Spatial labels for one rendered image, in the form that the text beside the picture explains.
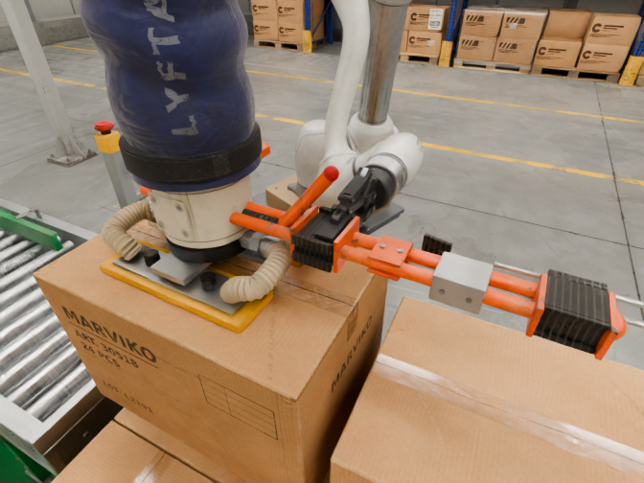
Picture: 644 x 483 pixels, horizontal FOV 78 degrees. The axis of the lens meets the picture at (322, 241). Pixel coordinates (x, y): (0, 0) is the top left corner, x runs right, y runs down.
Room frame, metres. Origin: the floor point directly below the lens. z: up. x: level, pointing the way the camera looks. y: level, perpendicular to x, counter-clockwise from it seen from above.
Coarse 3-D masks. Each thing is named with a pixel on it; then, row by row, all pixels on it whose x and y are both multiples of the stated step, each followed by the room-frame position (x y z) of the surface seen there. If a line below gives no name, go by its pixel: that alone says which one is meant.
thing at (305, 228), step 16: (320, 208) 0.57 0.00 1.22; (304, 224) 0.53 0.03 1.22; (320, 224) 0.53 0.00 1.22; (352, 224) 0.51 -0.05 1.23; (304, 240) 0.48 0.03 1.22; (320, 240) 0.49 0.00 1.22; (336, 240) 0.47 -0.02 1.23; (304, 256) 0.48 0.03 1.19; (320, 256) 0.48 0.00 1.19; (336, 256) 0.46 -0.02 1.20; (336, 272) 0.46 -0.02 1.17
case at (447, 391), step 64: (448, 320) 0.58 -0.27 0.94; (384, 384) 0.42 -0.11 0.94; (448, 384) 0.42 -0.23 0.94; (512, 384) 0.42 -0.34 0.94; (576, 384) 0.42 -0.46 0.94; (640, 384) 0.42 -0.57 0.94; (384, 448) 0.31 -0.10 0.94; (448, 448) 0.31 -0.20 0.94; (512, 448) 0.31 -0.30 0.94; (576, 448) 0.31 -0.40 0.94; (640, 448) 0.31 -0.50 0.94
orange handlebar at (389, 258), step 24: (264, 144) 0.89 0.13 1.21; (144, 192) 0.67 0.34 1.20; (240, 216) 0.57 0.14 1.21; (288, 240) 0.51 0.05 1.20; (360, 240) 0.50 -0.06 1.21; (384, 240) 0.49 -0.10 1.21; (384, 264) 0.44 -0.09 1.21; (408, 264) 0.43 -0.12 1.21; (432, 264) 0.44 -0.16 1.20; (504, 288) 0.40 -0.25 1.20; (528, 288) 0.39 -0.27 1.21; (528, 312) 0.35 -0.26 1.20
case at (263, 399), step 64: (64, 256) 0.64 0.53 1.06; (64, 320) 0.57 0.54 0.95; (128, 320) 0.46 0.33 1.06; (192, 320) 0.46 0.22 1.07; (256, 320) 0.46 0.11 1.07; (320, 320) 0.46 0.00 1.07; (128, 384) 0.51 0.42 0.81; (192, 384) 0.41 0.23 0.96; (256, 384) 0.34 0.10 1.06; (320, 384) 0.37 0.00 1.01; (256, 448) 0.35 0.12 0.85; (320, 448) 0.37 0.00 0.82
